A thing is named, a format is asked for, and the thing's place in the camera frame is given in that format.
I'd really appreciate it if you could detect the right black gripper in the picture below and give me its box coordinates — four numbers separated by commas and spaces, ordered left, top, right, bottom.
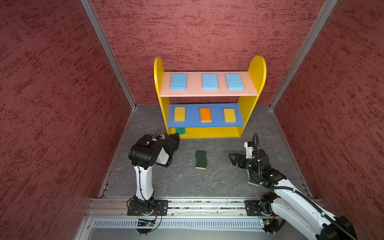
228, 153, 262, 176

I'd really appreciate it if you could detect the dark green wavy sponge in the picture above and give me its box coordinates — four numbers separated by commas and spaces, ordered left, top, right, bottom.
248, 175, 260, 186
195, 150, 208, 170

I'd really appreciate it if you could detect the bright green sponge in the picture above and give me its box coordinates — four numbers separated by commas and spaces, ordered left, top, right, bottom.
175, 128, 186, 136

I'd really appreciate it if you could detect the yellow sponge front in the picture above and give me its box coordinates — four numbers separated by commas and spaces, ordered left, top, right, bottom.
174, 106, 186, 122

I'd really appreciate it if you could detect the yellow sponge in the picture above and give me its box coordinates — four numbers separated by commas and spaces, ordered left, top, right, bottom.
174, 106, 186, 122
223, 109, 237, 123

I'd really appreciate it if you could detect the orange sponge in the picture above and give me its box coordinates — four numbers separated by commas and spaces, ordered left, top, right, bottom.
200, 107, 212, 123

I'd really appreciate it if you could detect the yellow sponge back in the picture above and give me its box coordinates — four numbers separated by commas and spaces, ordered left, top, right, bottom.
223, 109, 237, 123

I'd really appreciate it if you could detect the blue sponge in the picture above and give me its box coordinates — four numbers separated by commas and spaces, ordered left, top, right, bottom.
226, 74, 244, 91
171, 74, 187, 91
203, 74, 218, 90

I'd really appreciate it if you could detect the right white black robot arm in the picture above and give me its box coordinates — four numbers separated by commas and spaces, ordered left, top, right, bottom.
229, 147, 357, 240

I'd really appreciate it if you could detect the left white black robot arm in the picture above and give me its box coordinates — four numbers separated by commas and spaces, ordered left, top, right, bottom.
129, 134, 180, 215

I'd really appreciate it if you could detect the yellow shelf with coloured boards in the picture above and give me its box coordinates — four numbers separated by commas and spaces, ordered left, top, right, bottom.
154, 56, 267, 139

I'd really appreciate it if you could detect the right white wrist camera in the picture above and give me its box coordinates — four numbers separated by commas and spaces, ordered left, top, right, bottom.
244, 142, 254, 159

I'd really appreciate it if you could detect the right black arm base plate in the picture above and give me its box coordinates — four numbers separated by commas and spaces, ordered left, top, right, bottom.
244, 200, 268, 217

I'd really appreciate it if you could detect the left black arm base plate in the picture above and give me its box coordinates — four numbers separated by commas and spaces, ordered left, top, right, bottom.
127, 199, 169, 217

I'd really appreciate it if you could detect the aluminium rail frame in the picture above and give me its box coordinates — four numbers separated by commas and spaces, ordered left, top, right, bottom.
75, 198, 275, 240

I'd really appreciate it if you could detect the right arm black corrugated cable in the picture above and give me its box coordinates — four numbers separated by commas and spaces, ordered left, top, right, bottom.
252, 133, 355, 240

